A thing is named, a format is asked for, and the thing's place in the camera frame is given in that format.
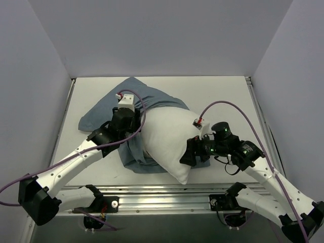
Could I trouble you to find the blue-grey pillowcase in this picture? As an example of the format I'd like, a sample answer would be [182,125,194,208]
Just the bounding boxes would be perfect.
[77,76,211,175]

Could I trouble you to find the white pillow insert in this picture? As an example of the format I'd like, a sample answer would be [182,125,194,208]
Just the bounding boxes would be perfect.
[141,107,199,185]

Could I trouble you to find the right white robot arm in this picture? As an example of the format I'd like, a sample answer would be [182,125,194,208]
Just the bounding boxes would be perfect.
[180,118,323,242]

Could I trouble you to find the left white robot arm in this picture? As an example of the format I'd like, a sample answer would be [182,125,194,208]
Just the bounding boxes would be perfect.
[18,107,141,226]

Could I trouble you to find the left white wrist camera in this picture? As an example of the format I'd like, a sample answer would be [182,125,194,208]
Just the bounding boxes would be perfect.
[115,93,135,112]

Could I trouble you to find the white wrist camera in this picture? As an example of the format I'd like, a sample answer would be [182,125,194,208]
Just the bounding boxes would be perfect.
[193,117,210,139]
[115,93,135,112]

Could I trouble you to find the black short cable loop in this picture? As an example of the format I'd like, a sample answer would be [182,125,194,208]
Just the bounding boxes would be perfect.
[215,155,245,176]

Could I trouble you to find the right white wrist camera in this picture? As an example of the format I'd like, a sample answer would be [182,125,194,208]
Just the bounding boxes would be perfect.
[193,117,210,139]

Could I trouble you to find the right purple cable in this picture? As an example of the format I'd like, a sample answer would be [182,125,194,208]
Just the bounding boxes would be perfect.
[193,100,309,243]

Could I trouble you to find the purple cable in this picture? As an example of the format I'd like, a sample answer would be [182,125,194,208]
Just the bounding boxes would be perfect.
[0,90,147,232]
[193,100,309,243]

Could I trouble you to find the aluminium mounting rail frame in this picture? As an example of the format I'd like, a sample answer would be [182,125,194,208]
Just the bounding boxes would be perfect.
[25,75,308,243]

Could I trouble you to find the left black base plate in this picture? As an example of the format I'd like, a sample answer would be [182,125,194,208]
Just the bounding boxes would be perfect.
[72,196,119,213]

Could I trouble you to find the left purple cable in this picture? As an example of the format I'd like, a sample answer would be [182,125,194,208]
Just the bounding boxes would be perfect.
[0,90,147,232]

